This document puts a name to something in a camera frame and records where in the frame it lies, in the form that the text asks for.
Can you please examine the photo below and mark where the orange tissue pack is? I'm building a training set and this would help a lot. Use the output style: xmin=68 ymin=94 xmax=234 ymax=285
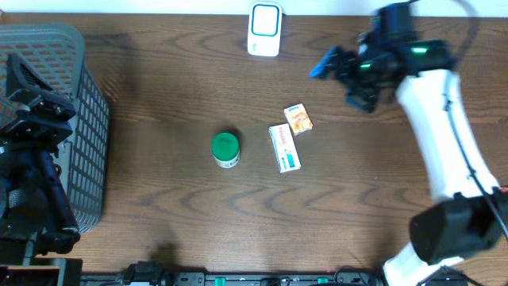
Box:
xmin=283 ymin=103 xmax=313 ymax=135

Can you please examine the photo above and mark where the white medicine box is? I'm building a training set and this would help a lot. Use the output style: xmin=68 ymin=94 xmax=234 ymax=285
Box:
xmin=268 ymin=123 xmax=302 ymax=173

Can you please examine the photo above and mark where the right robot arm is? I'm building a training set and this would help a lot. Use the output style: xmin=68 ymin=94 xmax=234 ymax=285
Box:
xmin=311 ymin=1 xmax=507 ymax=285

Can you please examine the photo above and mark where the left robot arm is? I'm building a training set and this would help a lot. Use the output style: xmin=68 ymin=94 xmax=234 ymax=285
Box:
xmin=1 ymin=53 xmax=83 ymax=285

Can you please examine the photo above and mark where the white barcode scanner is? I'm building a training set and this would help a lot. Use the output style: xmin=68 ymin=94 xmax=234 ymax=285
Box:
xmin=247 ymin=2 xmax=283 ymax=57

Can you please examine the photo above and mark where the dark grey plastic basket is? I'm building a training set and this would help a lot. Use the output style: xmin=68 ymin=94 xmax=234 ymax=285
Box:
xmin=1 ymin=24 xmax=110 ymax=234

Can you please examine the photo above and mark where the green lid jar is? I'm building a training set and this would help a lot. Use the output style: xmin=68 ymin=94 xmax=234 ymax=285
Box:
xmin=211 ymin=133 xmax=241 ymax=168

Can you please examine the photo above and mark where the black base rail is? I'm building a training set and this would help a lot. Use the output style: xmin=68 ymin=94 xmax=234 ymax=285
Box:
xmin=79 ymin=261 xmax=385 ymax=286

